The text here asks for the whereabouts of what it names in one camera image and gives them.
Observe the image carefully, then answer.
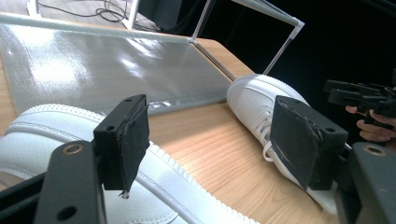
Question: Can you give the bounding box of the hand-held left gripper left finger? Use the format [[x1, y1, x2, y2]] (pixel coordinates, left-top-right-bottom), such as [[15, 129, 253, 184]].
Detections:
[[92, 93, 151, 199]]

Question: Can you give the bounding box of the dark cloth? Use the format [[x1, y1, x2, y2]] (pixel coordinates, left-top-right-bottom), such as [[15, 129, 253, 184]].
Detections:
[[137, 0, 184, 32]]

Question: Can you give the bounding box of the white metal stand leg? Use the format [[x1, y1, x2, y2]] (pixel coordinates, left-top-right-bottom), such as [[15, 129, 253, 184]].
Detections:
[[121, 0, 142, 31], [26, 0, 42, 17]]

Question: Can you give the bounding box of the black cable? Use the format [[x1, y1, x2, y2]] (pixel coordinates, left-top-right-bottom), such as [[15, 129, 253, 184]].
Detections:
[[37, 0, 129, 23]]

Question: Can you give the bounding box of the white sneaker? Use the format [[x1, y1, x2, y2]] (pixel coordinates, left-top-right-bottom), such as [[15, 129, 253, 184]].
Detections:
[[0, 103, 260, 224], [226, 73, 353, 216]]

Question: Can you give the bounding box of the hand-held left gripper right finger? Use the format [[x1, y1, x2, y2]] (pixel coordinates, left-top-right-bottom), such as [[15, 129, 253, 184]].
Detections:
[[269, 95, 349, 191]]

